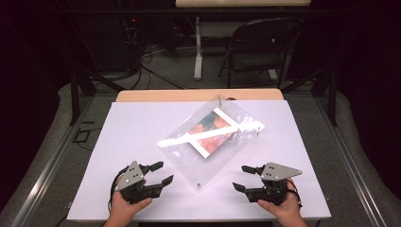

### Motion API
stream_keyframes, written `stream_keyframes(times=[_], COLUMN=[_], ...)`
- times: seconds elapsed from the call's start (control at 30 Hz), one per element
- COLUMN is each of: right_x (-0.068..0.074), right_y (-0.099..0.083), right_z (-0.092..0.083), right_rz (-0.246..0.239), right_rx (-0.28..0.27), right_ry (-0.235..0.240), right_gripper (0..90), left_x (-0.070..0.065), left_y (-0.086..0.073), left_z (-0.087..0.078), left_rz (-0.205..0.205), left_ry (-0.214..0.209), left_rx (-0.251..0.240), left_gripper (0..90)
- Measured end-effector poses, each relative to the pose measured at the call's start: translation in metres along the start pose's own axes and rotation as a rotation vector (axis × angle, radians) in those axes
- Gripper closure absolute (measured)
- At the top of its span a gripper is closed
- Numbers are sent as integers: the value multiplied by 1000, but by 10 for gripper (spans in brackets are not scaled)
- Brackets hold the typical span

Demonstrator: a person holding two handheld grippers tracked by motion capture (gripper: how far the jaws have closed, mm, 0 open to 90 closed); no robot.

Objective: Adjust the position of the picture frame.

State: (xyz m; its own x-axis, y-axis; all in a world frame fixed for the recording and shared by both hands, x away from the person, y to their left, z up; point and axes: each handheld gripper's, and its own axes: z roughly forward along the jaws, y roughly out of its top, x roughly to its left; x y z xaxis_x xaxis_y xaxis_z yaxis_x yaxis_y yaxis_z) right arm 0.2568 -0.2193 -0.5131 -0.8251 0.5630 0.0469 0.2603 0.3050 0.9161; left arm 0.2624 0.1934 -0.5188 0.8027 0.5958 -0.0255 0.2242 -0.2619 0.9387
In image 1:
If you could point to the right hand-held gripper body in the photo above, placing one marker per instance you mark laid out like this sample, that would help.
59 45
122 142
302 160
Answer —
274 172

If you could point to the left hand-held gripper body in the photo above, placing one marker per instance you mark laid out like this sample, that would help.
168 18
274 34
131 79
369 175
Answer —
132 184

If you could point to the clear acrylic photo frame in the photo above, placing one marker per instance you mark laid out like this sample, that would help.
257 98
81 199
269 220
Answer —
189 170

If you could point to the colourful painting print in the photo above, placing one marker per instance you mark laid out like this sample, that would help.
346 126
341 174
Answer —
211 132

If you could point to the person's left hand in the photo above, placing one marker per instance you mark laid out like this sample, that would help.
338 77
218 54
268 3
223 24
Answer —
123 209

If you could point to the person's right hand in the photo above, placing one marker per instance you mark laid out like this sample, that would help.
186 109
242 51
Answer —
285 211

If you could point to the white table board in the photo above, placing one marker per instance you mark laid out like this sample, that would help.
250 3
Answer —
126 142

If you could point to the wooden table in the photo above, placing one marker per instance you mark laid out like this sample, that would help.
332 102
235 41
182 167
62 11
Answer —
189 94

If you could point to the black metal stand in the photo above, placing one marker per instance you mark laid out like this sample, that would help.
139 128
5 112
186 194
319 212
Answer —
74 94
332 94

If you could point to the black folding chair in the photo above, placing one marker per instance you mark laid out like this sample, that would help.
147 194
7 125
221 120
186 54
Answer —
258 60

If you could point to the white desk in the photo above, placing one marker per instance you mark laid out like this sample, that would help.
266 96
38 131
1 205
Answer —
198 47

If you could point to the dark equipment rack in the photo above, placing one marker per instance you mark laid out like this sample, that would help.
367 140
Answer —
130 41

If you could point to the aluminium rail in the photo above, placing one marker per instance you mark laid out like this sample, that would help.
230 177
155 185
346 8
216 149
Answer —
353 170
47 170

